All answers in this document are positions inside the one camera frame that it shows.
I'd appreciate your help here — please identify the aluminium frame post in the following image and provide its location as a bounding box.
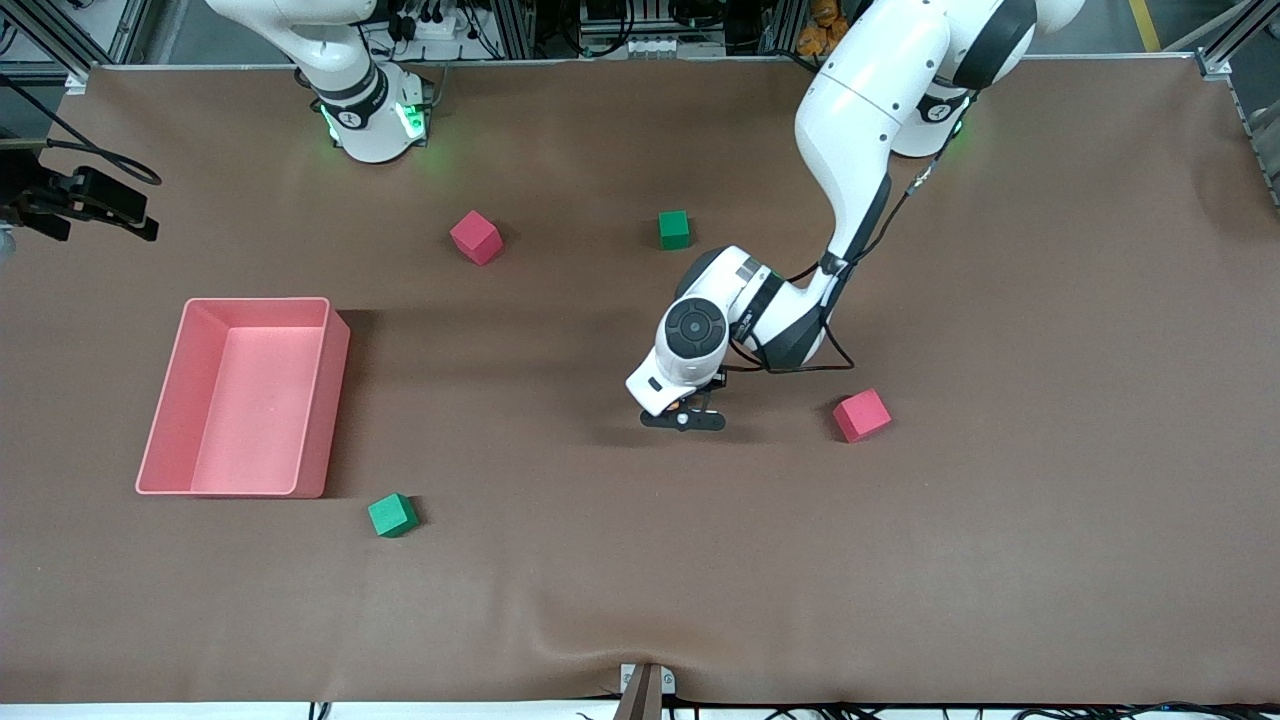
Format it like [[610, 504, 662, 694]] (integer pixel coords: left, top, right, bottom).
[[765, 0, 807, 57], [490, 0, 537, 59]]

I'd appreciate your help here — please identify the brown paper table cover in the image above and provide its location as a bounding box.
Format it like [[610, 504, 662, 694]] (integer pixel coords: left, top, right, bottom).
[[0, 57, 1280, 707]]

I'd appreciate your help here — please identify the orange lumpy objects pile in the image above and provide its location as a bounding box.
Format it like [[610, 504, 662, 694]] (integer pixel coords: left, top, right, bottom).
[[797, 0, 853, 57]]

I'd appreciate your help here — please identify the brown angled metal post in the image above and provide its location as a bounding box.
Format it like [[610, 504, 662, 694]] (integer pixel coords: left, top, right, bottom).
[[612, 664, 664, 720]]

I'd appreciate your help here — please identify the pink foam cube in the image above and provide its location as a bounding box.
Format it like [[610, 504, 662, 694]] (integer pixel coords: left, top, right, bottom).
[[832, 388, 893, 444], [449, 210, 504, 267]]

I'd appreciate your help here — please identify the silver table clamp bracket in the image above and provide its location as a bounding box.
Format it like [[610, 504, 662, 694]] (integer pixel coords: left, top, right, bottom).
[[619, 662, 677, 697]]

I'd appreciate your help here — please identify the pink plastic bin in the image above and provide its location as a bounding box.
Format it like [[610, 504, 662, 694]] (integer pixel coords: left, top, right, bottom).
[[135, 296, 352, 499]]

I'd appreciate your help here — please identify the aluminium diagonal frame beam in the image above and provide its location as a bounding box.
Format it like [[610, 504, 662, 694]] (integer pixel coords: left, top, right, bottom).
[[15, 0, 153, 69], [1165, 0, 1280, 61]]

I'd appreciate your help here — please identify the aluminium table side rail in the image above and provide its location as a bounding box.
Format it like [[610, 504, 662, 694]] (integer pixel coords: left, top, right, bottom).
[[1225, 75, 1280, 208]]

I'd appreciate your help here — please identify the white power strip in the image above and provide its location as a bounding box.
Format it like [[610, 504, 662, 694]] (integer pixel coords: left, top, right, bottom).
[[385, 8, 501, 43]]

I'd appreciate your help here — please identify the white terminal strip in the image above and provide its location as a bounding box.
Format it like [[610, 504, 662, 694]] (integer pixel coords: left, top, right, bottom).
[[622, 37, 729, 59]]

